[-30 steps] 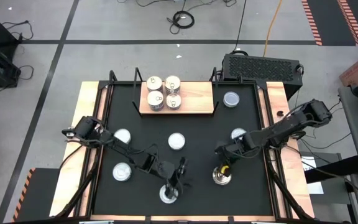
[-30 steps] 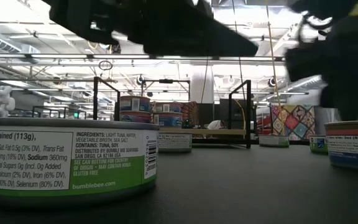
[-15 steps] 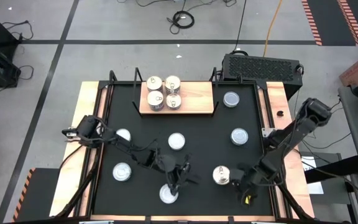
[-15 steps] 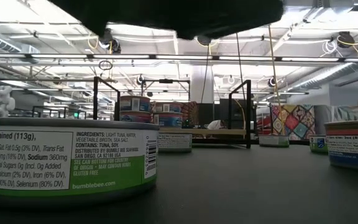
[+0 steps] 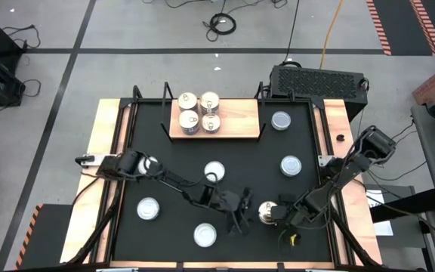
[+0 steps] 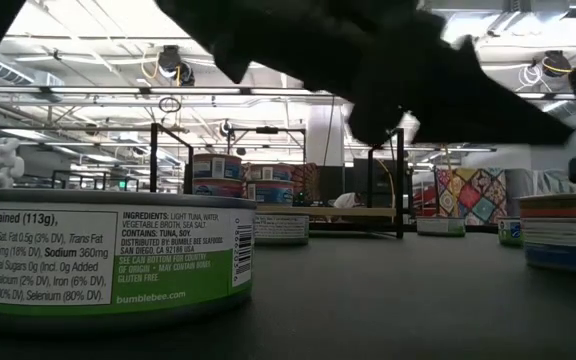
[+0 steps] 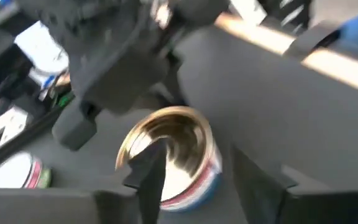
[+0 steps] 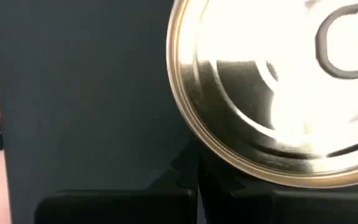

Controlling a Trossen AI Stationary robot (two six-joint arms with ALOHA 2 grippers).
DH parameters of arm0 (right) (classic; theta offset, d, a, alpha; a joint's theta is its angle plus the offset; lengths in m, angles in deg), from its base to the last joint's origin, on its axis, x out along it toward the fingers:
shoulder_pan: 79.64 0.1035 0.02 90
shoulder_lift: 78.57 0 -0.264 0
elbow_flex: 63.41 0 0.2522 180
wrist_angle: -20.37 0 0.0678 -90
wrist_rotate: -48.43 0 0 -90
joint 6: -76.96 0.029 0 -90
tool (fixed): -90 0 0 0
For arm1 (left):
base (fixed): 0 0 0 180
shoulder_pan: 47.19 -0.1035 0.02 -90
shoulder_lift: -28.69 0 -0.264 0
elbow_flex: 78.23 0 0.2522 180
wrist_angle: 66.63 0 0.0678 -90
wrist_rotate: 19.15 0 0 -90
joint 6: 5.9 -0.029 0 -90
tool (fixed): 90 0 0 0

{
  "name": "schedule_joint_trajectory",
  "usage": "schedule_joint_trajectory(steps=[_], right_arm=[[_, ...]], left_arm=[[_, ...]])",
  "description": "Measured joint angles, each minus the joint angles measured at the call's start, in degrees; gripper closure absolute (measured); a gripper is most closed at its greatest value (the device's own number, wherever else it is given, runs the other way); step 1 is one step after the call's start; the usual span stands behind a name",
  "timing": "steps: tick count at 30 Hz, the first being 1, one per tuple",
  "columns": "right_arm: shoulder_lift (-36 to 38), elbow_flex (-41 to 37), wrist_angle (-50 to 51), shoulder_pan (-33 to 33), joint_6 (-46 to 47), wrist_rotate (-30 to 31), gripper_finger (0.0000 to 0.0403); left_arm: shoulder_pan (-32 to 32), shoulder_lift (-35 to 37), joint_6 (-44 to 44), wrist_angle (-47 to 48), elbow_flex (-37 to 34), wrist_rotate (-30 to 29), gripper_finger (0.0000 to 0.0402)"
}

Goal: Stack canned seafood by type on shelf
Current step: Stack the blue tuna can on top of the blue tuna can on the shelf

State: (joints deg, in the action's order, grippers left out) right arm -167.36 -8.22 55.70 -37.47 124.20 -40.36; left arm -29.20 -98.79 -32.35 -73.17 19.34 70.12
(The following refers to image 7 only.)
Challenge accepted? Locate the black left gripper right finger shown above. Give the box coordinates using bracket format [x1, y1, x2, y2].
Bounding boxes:
[233, 146, 358, 224]

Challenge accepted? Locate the gold-lid blue-label can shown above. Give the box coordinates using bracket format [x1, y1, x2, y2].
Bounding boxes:
[115, 105, 224, 213]

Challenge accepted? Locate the silver-lid green-label can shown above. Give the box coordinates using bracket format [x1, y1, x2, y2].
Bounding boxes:
[0, 151, 53, 190]

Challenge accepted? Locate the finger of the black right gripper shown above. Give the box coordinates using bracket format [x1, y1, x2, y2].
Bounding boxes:
[52, 99, 101, 152]

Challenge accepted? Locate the white paper sheet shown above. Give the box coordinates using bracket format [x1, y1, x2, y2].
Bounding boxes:
[14, 21, 70, 74]

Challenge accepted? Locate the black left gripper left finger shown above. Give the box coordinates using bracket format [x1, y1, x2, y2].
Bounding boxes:
[0, 138, 167, 224]

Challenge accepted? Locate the black table mat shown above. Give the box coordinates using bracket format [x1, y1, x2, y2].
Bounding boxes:
[0, 24, 358, 224]

